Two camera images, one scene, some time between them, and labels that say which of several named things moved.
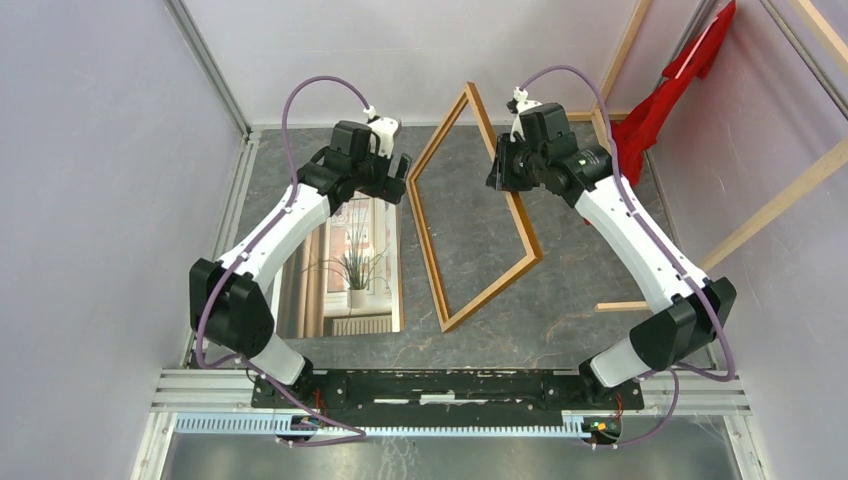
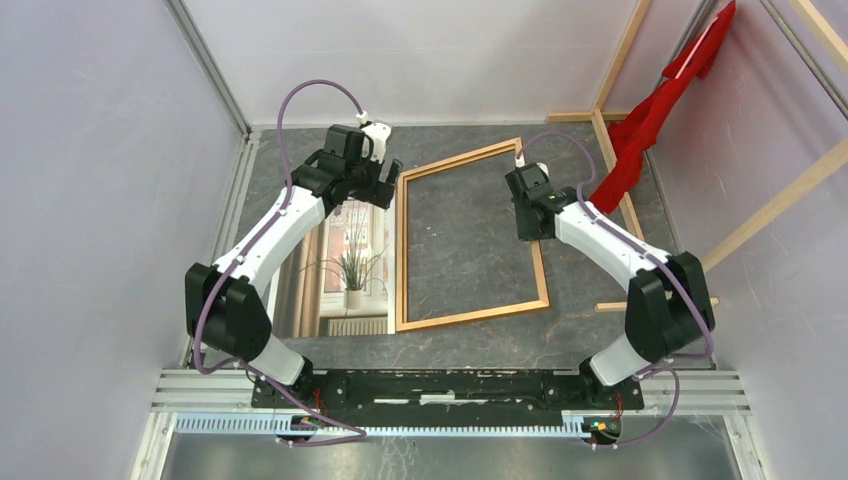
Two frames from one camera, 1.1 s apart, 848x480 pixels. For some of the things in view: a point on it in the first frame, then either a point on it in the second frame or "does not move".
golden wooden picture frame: x=468 y=93 → x=401 y=244
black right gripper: x=511 y=183 → x=524 y=233
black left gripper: x=388 y=188 does not move
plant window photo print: x=345 y=279 does not move
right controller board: x=603 y=429 does not move
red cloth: x=636 y=129 does not move
